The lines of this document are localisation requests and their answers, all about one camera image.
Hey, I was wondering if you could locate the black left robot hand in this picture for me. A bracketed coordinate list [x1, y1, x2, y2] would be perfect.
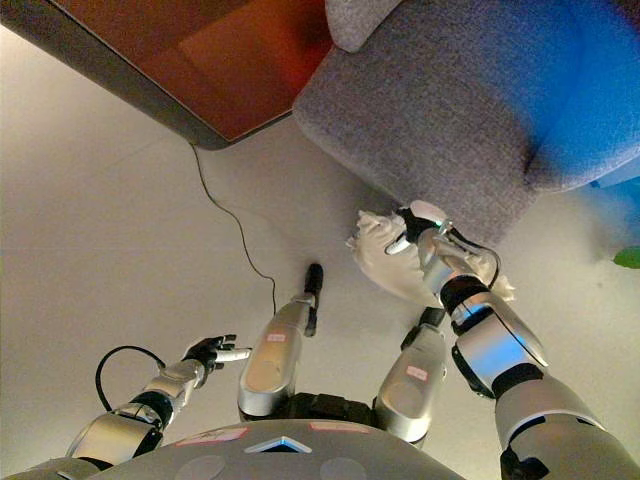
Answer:
[182, 333, 254, 374]

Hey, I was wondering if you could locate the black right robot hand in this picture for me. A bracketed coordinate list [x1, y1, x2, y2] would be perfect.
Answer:
[387, 199, 454, 256]

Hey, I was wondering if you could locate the white fringed pillow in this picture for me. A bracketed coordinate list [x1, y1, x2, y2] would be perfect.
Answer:
[345, 200, 516, 309]

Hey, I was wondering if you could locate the silver left robot leg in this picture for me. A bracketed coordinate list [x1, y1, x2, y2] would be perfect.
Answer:
[237, 263, 326, 419]

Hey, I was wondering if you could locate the silver robot leg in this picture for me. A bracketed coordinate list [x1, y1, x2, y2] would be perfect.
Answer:
[237, 263, 326, 419]
[373, 306, 449, 449]

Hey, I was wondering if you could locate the grey fabric tub armchair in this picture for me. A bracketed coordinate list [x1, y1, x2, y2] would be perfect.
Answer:
[292, 0, 640, 246]

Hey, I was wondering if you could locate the grey robot torso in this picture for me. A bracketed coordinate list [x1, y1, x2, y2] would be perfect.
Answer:
[0, 392, 461, 480]

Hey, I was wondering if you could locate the silver right robot leg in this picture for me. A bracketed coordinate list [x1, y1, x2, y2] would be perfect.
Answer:
[373, 306, 449, 449]

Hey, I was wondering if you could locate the green leafy potted plant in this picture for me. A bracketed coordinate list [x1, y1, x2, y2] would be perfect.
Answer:
[613, 246, 640, 270]

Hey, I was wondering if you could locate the brown wooden cabinet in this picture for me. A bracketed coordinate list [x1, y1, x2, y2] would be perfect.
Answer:
[0, 0, 336, 151]

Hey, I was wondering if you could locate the thin black floor cable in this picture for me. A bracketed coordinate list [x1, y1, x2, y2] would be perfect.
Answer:
[189, 142, 278, 316]

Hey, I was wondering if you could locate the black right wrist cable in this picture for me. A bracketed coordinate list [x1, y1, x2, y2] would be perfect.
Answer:
[447, 224, 502, 291]

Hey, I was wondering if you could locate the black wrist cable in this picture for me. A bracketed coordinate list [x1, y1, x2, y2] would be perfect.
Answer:
[447, 224, 502, 291]
[94, 344, 167, 412]

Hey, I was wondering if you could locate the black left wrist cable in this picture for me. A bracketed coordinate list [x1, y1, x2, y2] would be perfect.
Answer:
[94, 344, 167, 412]

